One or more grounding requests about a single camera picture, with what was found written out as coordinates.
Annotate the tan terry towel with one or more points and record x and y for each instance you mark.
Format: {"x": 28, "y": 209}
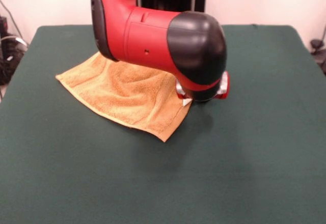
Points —
{"x": 122, "y": 96}

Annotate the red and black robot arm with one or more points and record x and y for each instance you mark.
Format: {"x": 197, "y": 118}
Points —
{"x": 152, "y": 38}

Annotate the dark green table cloth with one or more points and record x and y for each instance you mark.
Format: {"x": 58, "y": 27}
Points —
{"x": 102, "y": 183}

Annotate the black stand foot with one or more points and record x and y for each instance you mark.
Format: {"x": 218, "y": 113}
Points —
{"x": 318, "y": 48}

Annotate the black power device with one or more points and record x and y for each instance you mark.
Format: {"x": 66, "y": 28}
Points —
{"x": 3, "y": 24}

